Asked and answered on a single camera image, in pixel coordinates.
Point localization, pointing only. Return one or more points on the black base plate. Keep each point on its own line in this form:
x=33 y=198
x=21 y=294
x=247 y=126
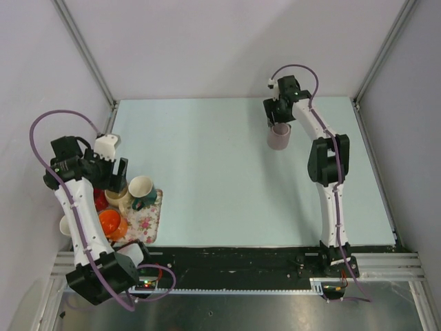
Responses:
x=239 y=269

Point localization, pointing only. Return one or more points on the beige mug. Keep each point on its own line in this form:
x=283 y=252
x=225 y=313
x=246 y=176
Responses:
x=120 y=200

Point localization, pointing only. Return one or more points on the floral tray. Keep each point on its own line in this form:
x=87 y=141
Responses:
x=143 y=224

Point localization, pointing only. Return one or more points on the orange mug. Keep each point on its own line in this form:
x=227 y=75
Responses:
x=113 y=224

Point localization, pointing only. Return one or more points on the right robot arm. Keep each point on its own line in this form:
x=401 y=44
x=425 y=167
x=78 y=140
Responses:
x=327 y=166

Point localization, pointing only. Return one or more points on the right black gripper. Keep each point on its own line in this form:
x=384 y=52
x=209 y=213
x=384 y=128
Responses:
x=270 y=107

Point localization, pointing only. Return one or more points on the aluminium frame post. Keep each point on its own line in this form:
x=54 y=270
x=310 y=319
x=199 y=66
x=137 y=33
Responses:
x=397 y=28
x=78 y=40

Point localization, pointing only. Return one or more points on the left aluminium frame post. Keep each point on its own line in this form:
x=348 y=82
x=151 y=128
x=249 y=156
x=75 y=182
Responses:
x=78 y=40

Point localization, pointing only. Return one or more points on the pink mug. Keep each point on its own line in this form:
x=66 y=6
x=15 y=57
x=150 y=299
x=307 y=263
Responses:
x=64 y=227

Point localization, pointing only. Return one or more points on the red mug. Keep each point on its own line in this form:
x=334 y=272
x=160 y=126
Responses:
x=100 y=201

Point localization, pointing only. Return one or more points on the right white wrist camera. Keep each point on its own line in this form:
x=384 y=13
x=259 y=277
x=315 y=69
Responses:
x=273 y=86

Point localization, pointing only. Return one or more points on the mauve mug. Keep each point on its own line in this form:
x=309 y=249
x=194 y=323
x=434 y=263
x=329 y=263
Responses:
x=279 y=136

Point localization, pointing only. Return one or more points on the right aluminium frame post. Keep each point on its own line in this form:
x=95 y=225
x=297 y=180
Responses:
x=397 y=28

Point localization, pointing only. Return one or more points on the dark green mug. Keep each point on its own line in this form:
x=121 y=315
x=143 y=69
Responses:
x=143 y=192

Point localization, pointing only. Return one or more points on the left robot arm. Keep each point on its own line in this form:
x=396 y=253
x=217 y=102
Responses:
x=77 y=169

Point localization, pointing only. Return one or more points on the white cable duct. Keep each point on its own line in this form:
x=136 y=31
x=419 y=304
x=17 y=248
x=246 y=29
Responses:
x=146 y=288

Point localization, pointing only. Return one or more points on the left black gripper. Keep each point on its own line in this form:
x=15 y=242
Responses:
x=116 y=182

